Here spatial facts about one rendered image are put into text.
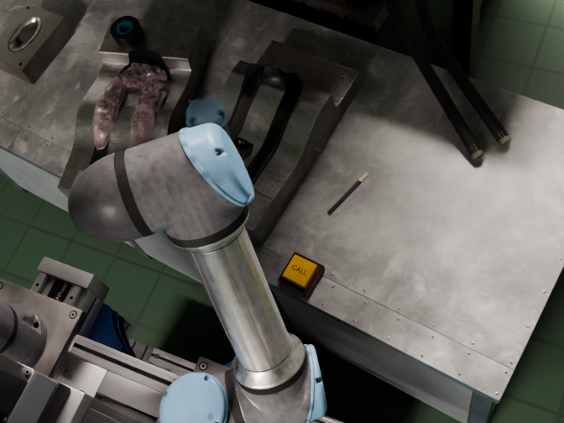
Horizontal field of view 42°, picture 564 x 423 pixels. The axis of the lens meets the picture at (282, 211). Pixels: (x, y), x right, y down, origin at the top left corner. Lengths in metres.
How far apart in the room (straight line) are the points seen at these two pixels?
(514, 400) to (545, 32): 1.40
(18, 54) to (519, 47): 1.80
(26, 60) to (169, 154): 1.34
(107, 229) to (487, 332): 0.95
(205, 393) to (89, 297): 0.55
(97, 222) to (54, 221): 2.04
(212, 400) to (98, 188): 0.41
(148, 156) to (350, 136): 0.99
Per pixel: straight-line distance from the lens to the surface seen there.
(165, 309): 2.67
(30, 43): 2.30
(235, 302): 1.04
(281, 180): 1.73
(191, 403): 1.19
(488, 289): 1.68
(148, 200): 0.93
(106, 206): 0.94
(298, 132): 1.76
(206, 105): 1.38
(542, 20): 3.10
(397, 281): 1.69
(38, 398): 1.22
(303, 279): 1.67
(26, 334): 1.54
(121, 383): 1.60
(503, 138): 1.82
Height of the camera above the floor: 2.38
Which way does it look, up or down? 62 degrees down
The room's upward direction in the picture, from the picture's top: 23 degrees counter-clockwise
